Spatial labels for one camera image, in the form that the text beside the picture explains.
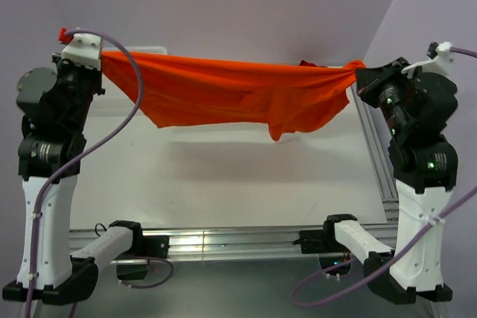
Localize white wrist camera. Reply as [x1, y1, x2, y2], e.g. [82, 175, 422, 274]
[401, 42, 454, 78]
[58, 28, 102, 71]

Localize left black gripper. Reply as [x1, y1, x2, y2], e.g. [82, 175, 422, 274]
[51, 48, 105, 131]

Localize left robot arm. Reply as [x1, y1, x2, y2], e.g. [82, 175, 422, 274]
[2, 54, 145, 306]

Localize red folded t-shirt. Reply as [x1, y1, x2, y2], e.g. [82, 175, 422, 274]
[299, 60, 318, 67]

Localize aluminium side rail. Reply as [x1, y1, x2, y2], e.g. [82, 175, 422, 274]
[356, 99, 399, 224]

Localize aluminium front rail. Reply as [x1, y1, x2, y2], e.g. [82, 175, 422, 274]
[66, 225, 399, 265]

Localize orange t-shirt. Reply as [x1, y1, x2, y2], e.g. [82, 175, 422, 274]
[100, 50, 366, 142]

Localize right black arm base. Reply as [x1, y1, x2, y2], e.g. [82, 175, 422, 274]
[292, 229, 350, 269]

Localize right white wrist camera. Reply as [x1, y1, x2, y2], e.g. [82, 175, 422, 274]
[401, 42, 454, 78]

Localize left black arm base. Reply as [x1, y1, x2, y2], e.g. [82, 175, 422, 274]
[116, 235, 171, 285]

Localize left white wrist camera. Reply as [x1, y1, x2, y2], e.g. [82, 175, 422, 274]
[58, 28, 102, 71]

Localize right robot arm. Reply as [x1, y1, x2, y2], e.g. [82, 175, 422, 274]
[322, 58, 458, 305]

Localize white perforated plastic basket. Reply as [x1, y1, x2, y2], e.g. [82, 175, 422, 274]
[127, 46, 168, 55]

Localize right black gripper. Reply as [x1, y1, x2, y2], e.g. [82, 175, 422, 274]
[356, 56, 420, 136]

